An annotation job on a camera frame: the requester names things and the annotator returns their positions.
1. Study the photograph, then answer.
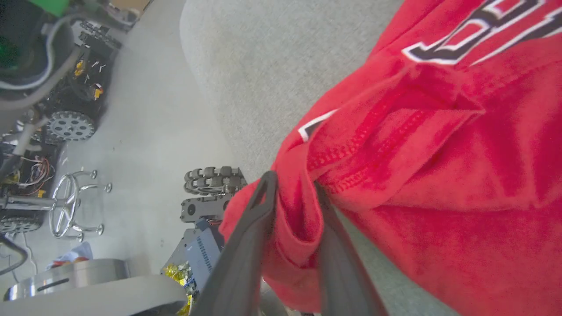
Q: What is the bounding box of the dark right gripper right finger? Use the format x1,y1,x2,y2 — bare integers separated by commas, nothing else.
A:
313,182,389,316

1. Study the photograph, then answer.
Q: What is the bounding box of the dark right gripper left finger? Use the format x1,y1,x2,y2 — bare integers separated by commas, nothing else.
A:
189,171,280,316

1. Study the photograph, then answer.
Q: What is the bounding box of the red and white shirt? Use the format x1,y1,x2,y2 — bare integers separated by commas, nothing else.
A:
219,0,562,316

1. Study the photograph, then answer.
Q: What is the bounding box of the grey robot mobile base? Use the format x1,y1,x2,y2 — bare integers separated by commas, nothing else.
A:
160,166,248,316

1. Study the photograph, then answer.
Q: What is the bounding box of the silver round bin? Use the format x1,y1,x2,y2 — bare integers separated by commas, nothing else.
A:
4,258,131,302

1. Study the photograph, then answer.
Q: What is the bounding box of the chrome stool base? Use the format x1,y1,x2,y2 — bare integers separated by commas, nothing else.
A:
0,169,113,243

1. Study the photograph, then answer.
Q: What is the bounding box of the black wheeled robot chassis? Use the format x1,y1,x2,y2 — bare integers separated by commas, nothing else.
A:
0,0,152,147

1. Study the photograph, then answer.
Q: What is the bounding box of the black chassis with wires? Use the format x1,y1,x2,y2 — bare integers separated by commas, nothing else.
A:
0,143,60,234

